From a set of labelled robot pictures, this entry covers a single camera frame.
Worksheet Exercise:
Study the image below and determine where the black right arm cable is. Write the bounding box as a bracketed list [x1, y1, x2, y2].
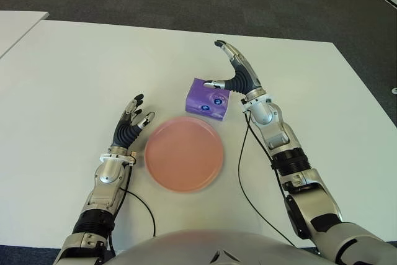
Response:
[237, 112, 295, 247]

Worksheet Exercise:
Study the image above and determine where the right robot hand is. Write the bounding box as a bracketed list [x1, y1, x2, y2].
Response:
[203, 40, 267, 97]

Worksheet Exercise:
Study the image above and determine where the purple tissue paper pack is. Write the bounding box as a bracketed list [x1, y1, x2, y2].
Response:
[185, 78, 231, 122]

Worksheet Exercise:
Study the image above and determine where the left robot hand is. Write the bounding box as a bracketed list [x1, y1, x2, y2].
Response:
[112, 92, 156, 150]

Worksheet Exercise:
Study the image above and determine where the white side table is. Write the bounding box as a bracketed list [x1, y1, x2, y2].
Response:
[0, 10, 50, 60]

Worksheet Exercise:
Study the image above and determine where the pink round plate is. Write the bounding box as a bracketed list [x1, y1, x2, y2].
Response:
[144, 116, 225, 193]

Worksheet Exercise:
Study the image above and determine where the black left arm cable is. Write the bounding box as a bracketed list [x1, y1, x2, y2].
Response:
[107, 153, 156, 249]

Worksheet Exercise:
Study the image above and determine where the silver robot torso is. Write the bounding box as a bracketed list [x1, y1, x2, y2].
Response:
[105, 229, 339, 265]

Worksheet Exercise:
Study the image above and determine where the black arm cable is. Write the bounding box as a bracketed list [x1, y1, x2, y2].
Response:
[237, 112, 295, 247]
[107, 153, 156, 249]

